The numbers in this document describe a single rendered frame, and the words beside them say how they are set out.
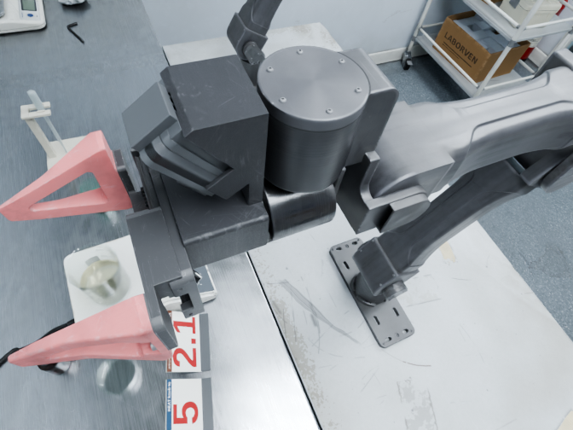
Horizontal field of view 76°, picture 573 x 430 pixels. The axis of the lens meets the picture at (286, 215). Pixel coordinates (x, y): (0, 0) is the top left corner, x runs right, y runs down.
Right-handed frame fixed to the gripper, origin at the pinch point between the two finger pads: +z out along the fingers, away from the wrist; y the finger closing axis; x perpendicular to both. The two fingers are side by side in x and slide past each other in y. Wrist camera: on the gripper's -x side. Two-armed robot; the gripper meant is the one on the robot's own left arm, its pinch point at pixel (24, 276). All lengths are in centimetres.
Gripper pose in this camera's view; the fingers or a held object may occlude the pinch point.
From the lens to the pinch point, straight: 26.9
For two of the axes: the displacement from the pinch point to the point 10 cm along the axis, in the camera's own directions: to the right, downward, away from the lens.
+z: -9.1, 3.0, -2.9
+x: -0.9, 5.2, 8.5
